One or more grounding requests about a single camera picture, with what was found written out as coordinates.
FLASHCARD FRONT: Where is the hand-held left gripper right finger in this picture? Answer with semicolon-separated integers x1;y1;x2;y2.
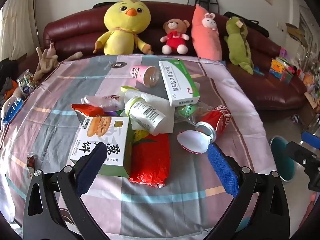
202;142;290;240

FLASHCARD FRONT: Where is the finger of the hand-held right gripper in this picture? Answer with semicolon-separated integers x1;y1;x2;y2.
286;141;320;193
301;131;320;153

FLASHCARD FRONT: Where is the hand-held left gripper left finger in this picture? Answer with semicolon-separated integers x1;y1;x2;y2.
22;142;108;240

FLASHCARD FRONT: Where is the teal plastic bin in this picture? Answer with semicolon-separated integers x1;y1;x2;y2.
270;135;298;182

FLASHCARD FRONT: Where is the green and white biscuit box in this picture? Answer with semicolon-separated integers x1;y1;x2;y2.
69;116;134;178

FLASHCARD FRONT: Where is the red soda can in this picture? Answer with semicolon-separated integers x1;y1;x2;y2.
195;105;232;143

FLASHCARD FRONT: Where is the orange snack wrapper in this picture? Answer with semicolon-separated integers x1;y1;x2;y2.
71;104;105;123

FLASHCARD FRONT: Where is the large red foil snack bag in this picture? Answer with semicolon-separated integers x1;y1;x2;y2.
129;130;171;188

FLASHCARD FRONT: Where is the clear plastic bag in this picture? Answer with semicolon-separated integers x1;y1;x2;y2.
80;94;125;111

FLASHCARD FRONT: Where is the green ball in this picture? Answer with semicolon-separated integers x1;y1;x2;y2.
174;104;215;125

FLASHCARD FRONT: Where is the white bottle with barcode label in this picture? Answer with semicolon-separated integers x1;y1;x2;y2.
124;97;167;133

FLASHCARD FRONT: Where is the white paper towel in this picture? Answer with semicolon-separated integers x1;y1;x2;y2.
125;90;175;136

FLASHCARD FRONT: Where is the green and white medicine box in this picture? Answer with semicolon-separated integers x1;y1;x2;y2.
159;59;201;107

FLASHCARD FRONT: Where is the pink paper cup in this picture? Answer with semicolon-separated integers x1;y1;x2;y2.
130;65;162;88

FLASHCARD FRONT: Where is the small red candy wrapper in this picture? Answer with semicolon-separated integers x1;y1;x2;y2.
26;155;38;178

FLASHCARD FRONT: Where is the plaid pink grey tablecloth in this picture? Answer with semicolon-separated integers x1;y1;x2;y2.
0;54;275;238

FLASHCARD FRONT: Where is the dark red leather sofa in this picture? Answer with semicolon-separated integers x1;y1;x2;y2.
19;1;310;110

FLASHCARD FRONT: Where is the colourful toy box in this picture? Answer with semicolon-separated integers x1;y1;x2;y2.
269;57;304;83

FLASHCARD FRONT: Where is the blue plastic item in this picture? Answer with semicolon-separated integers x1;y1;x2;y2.
2;99;23;123

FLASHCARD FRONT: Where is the wrapped candy bag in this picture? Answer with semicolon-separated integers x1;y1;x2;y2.
16;69;38;98

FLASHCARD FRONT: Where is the beige long-eared plush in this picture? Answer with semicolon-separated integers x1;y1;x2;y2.
34;42;83;80

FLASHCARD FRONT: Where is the green dinosaur plush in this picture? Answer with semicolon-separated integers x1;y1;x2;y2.
223;17;254;75

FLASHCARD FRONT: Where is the black bag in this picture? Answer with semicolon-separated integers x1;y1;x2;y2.
223;12;270;38

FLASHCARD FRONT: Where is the pink carrot rabbit plush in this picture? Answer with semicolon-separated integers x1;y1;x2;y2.
191;4;223;61

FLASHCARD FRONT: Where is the yellow chick plush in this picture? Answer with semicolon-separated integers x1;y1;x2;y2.
94;0;153;55

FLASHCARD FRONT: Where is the brown teddy bear red outfit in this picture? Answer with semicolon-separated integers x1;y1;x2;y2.
160;19;191;55

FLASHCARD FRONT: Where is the white curtain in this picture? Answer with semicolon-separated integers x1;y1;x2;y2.
0;0;38;60

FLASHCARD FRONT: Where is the black mesh back support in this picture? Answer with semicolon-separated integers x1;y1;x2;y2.
187;0;220;14

